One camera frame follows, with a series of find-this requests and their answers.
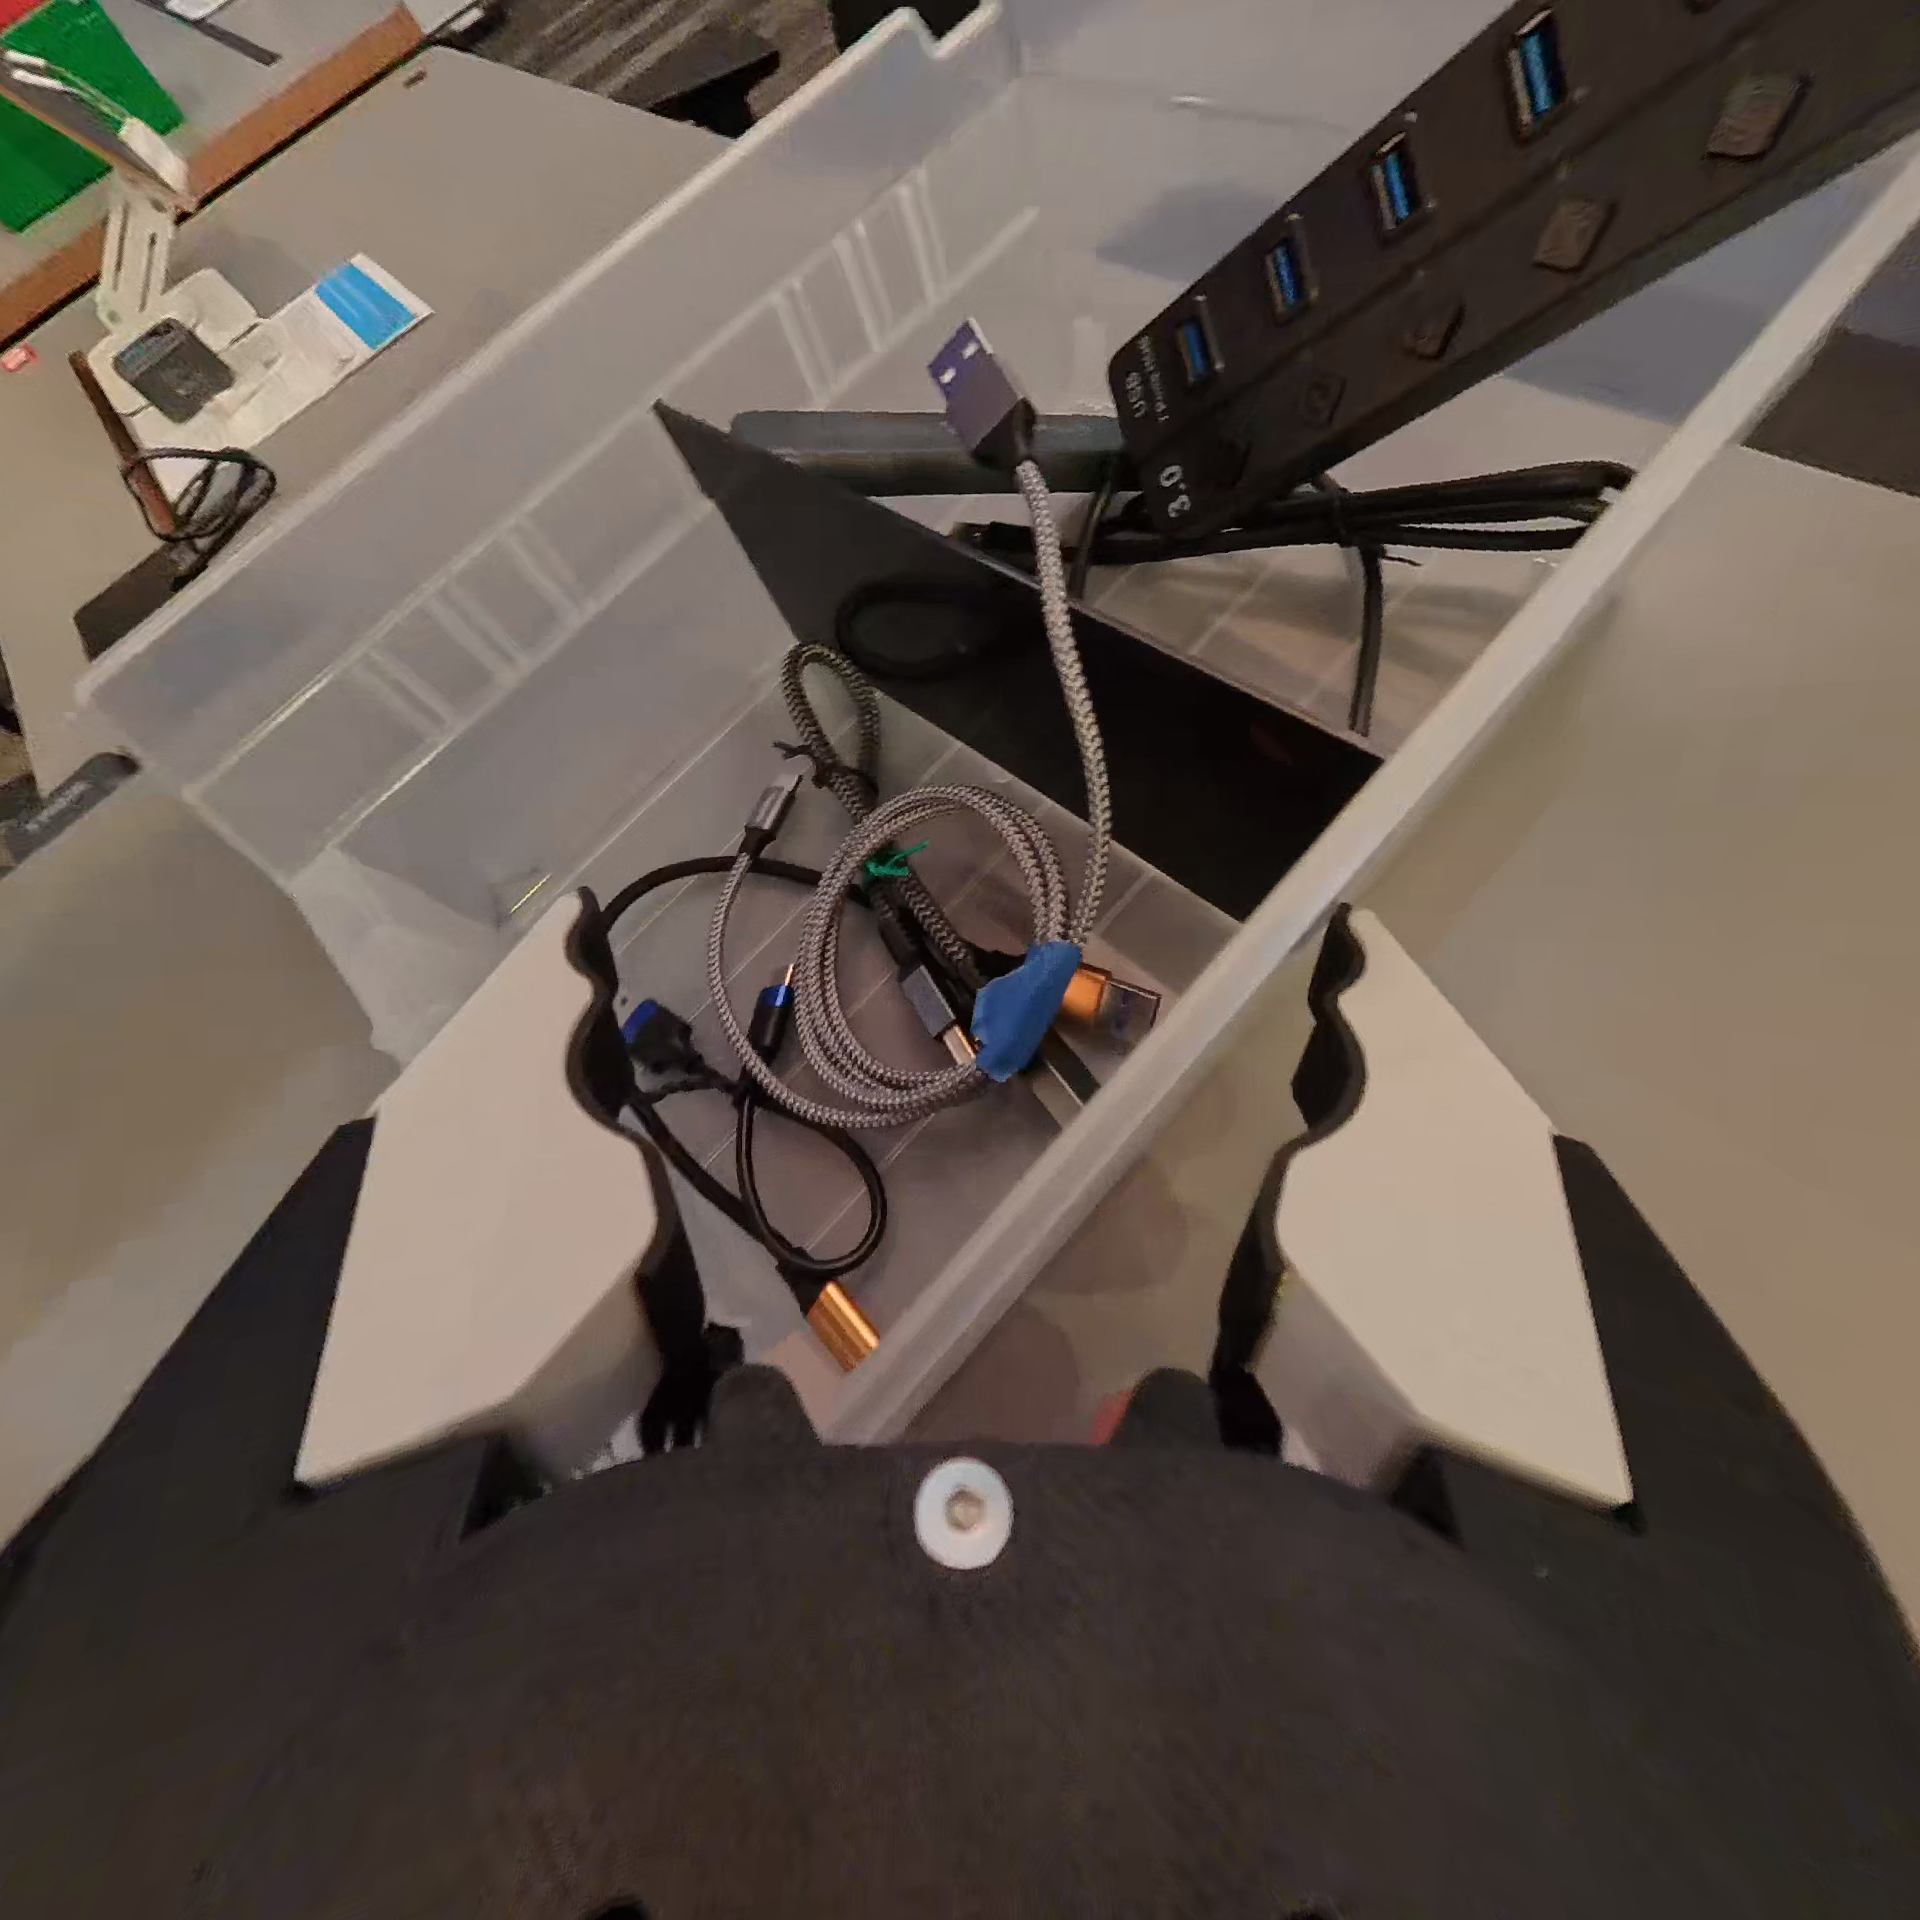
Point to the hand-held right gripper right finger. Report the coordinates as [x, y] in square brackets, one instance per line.
[1443, 1262]

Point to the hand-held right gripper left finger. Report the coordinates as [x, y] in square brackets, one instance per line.
[499, 1262]

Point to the clear plastic storage bin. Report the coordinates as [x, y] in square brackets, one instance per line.
[453, 540]

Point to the black usb hub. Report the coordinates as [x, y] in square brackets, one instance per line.
[1499, 210]

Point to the black bin divider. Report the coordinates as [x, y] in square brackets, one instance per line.
[1199, 752]

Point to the small black device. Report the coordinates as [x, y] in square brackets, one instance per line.
[175, 373]

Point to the white blue card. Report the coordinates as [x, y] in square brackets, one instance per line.
[339, 315]

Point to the grey desk lamp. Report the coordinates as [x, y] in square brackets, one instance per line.
[105, 197]

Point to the green plastic object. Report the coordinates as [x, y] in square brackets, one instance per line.
[76, 107]

